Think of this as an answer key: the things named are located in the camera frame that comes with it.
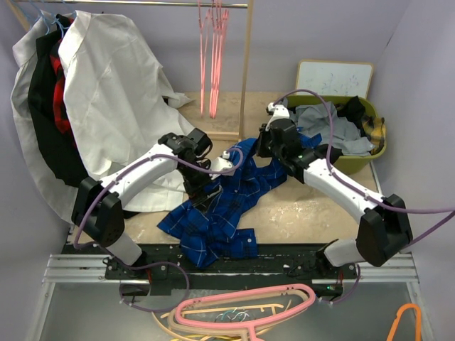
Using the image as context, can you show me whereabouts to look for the pink hangers on rack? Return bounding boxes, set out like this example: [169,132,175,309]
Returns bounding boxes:
[197,1,230,119]

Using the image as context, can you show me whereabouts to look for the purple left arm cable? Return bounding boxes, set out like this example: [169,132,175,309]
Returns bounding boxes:
[73,148,245,313]

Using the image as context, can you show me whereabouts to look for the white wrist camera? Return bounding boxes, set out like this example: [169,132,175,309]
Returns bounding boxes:
[266,102,290,131]
[210,151,235,176]

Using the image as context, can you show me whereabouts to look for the white hanging shirt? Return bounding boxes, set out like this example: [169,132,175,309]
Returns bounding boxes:
[11,11,192,222]

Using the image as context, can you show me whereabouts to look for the blue hanger hooks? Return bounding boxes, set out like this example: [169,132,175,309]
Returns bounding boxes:
[26,1,77,38]

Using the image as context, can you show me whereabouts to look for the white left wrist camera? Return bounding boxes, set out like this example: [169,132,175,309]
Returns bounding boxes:
[210,151,235,176]

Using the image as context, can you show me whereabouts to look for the metal hanging rod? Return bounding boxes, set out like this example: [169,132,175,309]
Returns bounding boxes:
[16,0,254,9]

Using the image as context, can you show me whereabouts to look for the wooden garment rack frame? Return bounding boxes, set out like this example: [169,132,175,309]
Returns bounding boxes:
[6,0,255,143]

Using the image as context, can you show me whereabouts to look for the black hanging garment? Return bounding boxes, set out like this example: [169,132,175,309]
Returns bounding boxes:
[27,30,138,220]

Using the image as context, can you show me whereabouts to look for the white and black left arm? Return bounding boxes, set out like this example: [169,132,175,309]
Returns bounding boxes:
[72,129,234,278]

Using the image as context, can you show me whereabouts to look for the blue plaid shirt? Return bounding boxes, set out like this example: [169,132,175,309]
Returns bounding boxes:
[156,133,323,268]

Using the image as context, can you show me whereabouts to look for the orange hanger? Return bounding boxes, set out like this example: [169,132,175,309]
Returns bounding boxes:
[385,303,424,341]

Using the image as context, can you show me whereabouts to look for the green laundry basket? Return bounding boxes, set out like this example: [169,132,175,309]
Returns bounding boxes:
[279,92,387,174]

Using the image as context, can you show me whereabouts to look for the yellow hanger in foreground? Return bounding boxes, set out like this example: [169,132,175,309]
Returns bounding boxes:
[172,334,242,341]

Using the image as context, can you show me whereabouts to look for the black and yellow garment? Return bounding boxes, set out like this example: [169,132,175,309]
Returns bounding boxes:
[323,96,387,174]

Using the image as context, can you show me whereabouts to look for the pink hanger in foreground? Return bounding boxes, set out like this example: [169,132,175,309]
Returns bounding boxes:
[169,283,316,340]

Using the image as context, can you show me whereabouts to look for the aluminium frame rail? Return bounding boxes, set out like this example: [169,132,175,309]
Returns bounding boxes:
[26,254,434,340]

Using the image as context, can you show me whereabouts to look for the small whiteboard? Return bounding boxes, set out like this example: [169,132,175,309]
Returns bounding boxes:
[296,60,374,99]

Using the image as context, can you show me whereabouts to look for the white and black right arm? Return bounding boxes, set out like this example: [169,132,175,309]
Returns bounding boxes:
[257,119,413,278]

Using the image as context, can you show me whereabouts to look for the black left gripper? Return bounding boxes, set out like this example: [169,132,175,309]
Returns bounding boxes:
[178,161,223,214]

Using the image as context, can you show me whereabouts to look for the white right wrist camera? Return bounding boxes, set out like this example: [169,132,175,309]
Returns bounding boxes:
[266,102,290,131]

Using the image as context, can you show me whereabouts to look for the red plaid hanging shirt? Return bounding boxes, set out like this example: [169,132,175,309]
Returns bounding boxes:
[49,13,79,148]

